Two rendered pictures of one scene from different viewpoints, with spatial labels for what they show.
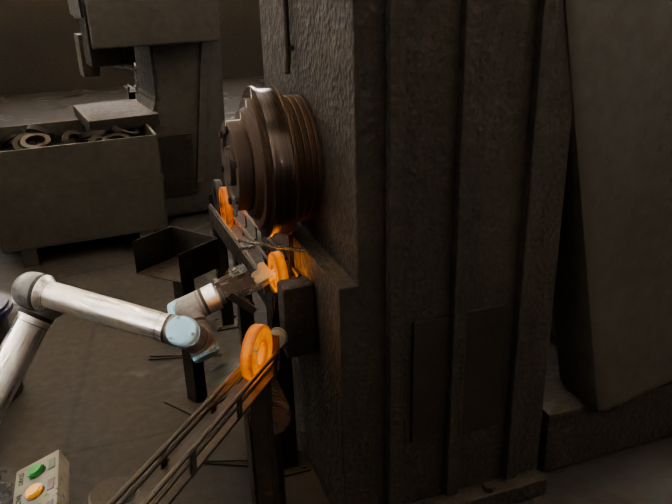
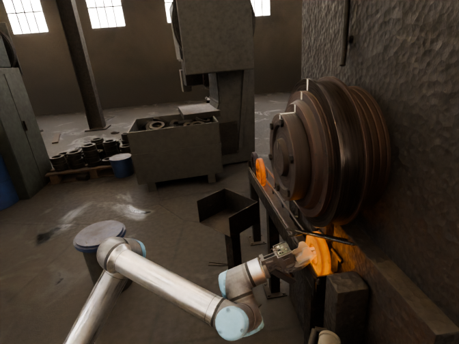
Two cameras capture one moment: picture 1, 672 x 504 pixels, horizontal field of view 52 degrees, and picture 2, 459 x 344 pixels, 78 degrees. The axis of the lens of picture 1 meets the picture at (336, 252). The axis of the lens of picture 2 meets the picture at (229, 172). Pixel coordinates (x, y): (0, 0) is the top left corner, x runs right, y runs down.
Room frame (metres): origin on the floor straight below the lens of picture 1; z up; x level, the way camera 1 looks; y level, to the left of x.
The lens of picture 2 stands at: (1.20, 0.28, 1.43)
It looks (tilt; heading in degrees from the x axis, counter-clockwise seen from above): 22 degrees down; 13
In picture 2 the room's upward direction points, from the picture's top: 5 degrees counter-clockwise
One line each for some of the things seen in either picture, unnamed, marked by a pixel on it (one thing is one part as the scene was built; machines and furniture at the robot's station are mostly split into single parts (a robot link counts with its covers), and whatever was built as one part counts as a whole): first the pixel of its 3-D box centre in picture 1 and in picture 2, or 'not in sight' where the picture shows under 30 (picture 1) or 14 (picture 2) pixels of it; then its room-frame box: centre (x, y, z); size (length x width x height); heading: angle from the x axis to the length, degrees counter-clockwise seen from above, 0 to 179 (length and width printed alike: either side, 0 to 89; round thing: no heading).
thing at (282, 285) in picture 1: (298, 316); (345, 310); (1.90, 0.12, 0.68); 0.11 x 0.08 x 0.24; 108
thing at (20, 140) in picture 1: (77, 182); (177, 147); (4.51, 1.73, 0.39); 1.03 x 0.83 x 0.79; 112
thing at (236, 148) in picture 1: (235, 165); (286, 156); (2.09, 0.30, 1.11); 0.28 x 0.06 x 0.28; 18
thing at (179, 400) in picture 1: (185, 322); (231, 256); (2.50, 0.62, 0.36); 0.26 x 0.20 x 0.72; 53
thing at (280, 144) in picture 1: (266, 162); (315, 153); (2.12, 0.21, 1.11); 0.47 x 0.06 x 0.47; 18
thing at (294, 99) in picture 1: (291, 159); (339, 150); (2.14, 0.13, 1.11); 0.47 x 0.10 x 0.47; 18
